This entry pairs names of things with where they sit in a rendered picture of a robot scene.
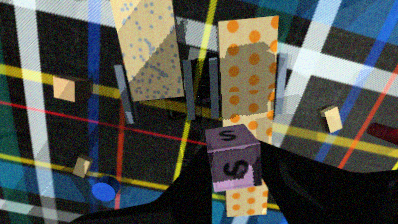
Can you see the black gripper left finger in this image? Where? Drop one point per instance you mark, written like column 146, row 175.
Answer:
column 188, row 200

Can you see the orange polka-dot strip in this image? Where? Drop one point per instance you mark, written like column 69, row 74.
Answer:
column 247, row 56

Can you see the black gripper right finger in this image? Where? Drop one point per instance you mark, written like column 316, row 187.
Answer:
column 311, row 192

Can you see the purple cube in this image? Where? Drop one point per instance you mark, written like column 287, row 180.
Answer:
column 234, row 155

